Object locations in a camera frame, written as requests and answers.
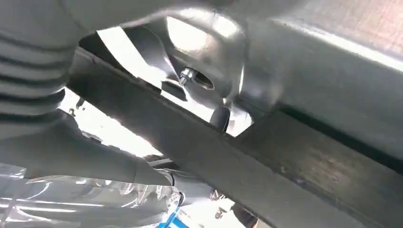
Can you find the white car with red stripe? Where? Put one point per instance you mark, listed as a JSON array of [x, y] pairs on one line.
[[321, 69]]

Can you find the blue metal shelf rack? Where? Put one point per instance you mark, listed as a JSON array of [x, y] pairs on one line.
[[173, 220]]

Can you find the silver bolt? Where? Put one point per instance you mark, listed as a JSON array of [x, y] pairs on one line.
[[188, 76]]

